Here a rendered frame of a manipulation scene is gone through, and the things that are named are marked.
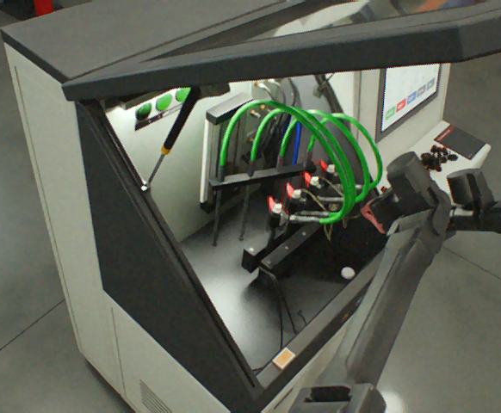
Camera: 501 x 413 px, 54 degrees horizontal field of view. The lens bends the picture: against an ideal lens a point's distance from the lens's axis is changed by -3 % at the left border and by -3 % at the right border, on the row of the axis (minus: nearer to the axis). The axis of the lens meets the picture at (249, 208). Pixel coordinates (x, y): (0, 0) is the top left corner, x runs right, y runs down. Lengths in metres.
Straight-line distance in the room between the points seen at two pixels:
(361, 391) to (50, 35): 0.98
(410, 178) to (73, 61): 0.71
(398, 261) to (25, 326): 1.99
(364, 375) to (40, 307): 2.05
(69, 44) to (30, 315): 1.58
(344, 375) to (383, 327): 0.10
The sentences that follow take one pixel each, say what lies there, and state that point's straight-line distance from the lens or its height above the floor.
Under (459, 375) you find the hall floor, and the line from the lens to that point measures 2.62.
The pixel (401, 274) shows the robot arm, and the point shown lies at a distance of 0.75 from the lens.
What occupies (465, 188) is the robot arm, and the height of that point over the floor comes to 1.43.
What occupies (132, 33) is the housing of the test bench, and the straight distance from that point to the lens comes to 1.24.
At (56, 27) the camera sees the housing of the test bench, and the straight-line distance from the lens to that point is 1.28.
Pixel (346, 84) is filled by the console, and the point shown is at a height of 1.34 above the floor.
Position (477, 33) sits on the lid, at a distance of 0.49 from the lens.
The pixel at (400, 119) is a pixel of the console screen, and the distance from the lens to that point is 1.79.
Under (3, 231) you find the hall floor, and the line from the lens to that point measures 2.90.
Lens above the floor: 2.05
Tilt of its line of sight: 44 degrees down
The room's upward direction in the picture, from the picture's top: 9 degrees clockwise
